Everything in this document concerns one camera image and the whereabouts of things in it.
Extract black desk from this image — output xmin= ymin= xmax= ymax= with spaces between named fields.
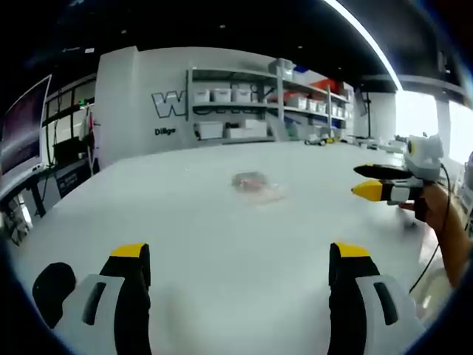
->
xmin=0 ymin=162 xmax=97 ymax=223

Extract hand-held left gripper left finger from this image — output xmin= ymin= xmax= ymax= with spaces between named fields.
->
xmin=32 ymin=243 xmax=152 ymax=355

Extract large white storage box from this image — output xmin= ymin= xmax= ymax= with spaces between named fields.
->
xmin=194 ymin=121 xmax=225 ymax=141

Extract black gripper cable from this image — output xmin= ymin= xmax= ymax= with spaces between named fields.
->
xmin=408 ymin=162 xmax=452 ymax=295

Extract person's right hand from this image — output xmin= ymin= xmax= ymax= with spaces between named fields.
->
xmin=398 ymin=183 xmax=454 ymax=232

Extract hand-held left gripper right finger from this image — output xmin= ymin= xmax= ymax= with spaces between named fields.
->
xmin=328 ymin=242 xmax=426 ymax=355

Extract computer monitor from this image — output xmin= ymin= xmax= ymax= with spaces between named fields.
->
xmin=0 ymin=73 xmax=53 ymax=178

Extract clear resealable bag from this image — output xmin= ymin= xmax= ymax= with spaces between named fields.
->
xmin=231 ymin=171 xmax=291 ymax=209

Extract white partition wall panel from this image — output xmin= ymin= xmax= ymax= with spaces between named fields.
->
xmin=96 ymin=46 xmax=193 ymax=169

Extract grey metal storage shelf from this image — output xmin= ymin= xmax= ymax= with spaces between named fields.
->
xmin=184 ymin=58 xmax=355 ymax=143

